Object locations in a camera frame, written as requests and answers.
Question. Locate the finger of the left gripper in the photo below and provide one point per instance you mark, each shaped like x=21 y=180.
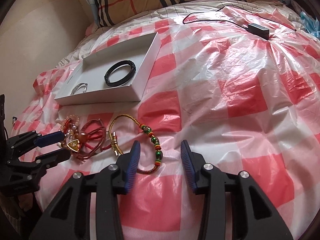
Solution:
x=52 y=159
x=49 y=139

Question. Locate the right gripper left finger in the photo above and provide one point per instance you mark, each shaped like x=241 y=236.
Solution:
x=87 y=207

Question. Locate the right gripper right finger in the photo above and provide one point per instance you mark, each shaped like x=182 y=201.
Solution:
x=253 y=214

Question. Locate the white shallow cardboard box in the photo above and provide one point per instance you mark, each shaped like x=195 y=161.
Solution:
x=118 y=73

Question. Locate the red white checkered plastic sheet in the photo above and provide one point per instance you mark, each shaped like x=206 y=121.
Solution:
x=243 y=90

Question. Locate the blue checkered cloth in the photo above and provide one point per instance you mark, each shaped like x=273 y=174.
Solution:
x=311 y=25

